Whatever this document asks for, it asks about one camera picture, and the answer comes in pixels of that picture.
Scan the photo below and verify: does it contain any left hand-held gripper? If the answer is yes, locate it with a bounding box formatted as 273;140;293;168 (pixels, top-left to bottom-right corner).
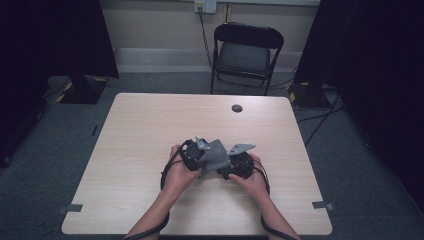
179;135;212;172

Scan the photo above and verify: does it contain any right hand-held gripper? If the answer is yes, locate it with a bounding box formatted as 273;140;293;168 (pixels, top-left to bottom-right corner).
217;143;257;181

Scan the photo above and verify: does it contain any grey cloth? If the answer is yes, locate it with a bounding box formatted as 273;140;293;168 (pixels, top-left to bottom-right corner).
198;138;232;180

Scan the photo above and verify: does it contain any person's right hand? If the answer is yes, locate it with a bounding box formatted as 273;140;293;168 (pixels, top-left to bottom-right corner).
228;152;271;202

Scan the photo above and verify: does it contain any person's left hand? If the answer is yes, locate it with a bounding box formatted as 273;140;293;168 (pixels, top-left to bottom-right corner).
161;143;203;198

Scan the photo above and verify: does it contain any grey tape strip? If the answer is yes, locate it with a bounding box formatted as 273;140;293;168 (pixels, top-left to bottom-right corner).
311;200;336;212
56;203;84;215

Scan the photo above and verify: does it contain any black stand base yellow tape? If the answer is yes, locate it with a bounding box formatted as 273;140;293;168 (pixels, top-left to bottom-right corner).
54;74;110;105
285;81;333;110

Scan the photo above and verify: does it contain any black folding chair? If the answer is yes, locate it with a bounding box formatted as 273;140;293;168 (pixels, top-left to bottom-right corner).
209;21;285;97

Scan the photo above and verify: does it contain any black curtain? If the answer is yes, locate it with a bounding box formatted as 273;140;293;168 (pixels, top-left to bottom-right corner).
0;0;120;168
293;0;424;212

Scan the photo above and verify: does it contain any right hand-held gripper black cable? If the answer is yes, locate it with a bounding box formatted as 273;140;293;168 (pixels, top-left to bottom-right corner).
250;157;300;240

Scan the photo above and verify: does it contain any hand-held gripper black cable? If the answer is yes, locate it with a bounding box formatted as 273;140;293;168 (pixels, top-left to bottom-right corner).
122;140;191;240
250;157;300;240

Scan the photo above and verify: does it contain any left hand-held gripper black cable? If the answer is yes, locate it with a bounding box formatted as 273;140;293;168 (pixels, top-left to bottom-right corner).
122;140;191;240

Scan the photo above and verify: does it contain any short black floor cable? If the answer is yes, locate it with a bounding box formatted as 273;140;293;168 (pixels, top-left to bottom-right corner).
296;104;346;124

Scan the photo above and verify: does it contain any long black floor cable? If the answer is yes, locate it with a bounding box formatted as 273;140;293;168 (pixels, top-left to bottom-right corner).
303;90;343;148

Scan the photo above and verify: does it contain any black wall socket cable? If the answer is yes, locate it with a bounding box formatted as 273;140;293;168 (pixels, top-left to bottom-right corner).
198;6;215;69

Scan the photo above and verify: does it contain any white wall socket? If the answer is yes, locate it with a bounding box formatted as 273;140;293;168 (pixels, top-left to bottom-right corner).
194;0;218;15

